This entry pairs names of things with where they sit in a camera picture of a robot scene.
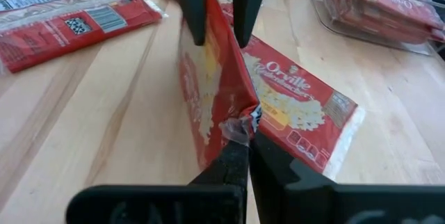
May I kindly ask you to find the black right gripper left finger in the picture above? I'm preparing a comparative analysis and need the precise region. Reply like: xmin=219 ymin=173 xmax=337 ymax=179
xmin=189 ymin=140 xmax=250 ymax=187

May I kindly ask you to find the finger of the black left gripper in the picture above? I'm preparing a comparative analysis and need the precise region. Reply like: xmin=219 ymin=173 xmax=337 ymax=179
xmin=165 ymin=0 xmax=207 ymax=47
xmin=232 ymin=0 xmax=273 ymax=49

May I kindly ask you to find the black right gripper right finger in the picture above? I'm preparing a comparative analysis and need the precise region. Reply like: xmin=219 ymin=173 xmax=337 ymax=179
xmin=248 ymin=130 xmax=337 ymax=224

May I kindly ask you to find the clear plastic basket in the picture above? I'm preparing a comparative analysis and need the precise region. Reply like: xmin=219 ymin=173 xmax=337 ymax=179
xmin=307 ymin=0 xmax=445 ymax=57

